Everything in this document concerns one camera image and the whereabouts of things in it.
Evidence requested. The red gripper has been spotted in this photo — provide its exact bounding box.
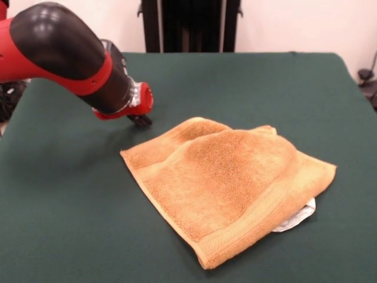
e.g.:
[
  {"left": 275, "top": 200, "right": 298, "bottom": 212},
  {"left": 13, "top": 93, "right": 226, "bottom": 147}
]
[{"left": 91, "top": 81, "right": 155, "bottom": 129}]

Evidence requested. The tan terry towel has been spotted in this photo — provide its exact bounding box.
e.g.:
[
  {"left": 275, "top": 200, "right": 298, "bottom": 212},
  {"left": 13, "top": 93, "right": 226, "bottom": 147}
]
[{"left": 120, "top": 116, "right": 338, "bottom": 271}]

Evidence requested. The dark green table cloth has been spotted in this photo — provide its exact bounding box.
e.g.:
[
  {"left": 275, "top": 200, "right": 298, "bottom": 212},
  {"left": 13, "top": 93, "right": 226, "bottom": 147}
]
[{"left": 0, "top": 51, "right": 377, "bottom": 283}]

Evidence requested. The black rounded floor base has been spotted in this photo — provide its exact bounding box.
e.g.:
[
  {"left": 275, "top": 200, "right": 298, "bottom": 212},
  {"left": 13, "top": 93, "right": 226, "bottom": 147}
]
[
  {"left": 0, "top": 80, "right": 30, "bottom": 122},
  {"left": 358, "top": 68, "right": 377, "bottom": 111}
]

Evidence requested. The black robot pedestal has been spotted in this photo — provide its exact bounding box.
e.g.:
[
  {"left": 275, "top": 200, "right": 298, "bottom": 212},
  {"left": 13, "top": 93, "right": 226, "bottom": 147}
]
[{"left": 137, "top": 0, "right": 244, "bottom": 54}]

